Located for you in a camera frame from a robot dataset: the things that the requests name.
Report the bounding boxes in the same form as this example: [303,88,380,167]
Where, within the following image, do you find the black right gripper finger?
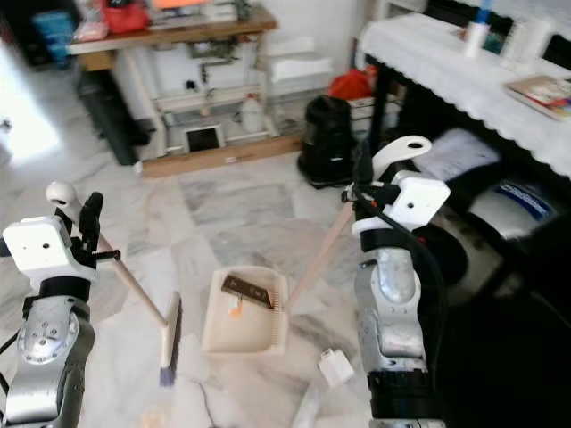
[352,137,375,192]

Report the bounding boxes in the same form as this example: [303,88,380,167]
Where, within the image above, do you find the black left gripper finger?
[77,191,105,259]

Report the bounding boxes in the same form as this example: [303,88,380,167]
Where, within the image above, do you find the wooden broom with white grip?
[46,180,185,387]

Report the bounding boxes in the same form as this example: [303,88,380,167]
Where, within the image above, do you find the beige long-handled dustpan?
[200,135,434,358]

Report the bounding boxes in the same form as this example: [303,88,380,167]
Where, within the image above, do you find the black canister vacuum cleaner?
[298,93,363,189]

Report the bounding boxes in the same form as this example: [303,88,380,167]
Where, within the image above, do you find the orange-red plastic bag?
[327,66,378,102]

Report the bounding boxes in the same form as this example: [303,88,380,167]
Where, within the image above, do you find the grey cloth bundle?
[414,127,501,185]

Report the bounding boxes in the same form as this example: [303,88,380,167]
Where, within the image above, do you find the black cylindrical bag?
[78,70,145,167]

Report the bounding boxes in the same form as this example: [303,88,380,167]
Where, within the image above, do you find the white plastic bottle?
[238,93,265,136]

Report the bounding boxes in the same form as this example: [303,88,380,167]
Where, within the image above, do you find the table with white lace cloth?
[356,12,571,181]

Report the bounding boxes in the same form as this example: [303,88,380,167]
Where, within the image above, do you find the wooden plank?
[139,133,305,178]

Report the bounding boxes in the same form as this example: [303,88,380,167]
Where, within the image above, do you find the black bag with blue label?
[455,174,571,268]

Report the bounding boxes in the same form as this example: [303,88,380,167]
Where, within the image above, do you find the brown snack wrapper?
[220,273,277,311]

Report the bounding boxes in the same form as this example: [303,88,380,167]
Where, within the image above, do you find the white cup with blue stick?
[463,0,497,60]

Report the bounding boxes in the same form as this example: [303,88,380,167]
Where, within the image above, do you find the white crumpled paper packet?
[318,349,357,389]

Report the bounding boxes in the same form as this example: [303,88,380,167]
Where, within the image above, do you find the blue box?
[30,10,78,69]

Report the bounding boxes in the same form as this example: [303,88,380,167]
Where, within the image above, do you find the colourful book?
[503,75,571,122]

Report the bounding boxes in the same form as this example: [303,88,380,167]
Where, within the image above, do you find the red bag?
[102,0,153,36]

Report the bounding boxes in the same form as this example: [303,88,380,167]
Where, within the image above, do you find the wooden table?
[66,4,278,73]

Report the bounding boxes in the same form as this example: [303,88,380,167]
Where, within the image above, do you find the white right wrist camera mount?
[352,171,452,235]

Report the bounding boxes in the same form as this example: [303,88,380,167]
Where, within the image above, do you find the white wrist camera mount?
[352,171,452,235]
[2,213,95,288]

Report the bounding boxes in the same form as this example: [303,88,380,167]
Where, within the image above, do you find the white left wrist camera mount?
[2,213,95,288]

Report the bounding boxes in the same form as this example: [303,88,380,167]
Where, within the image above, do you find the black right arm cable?
[373,205,449,366]

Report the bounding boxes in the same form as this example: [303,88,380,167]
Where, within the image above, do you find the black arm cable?
[0,330,25,395]
[373,205,449,366]

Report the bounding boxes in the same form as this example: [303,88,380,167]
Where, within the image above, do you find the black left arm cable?
[0,330,25,395]

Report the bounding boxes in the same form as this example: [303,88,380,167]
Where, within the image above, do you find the white metal shelf frame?
[147,40,277,160]

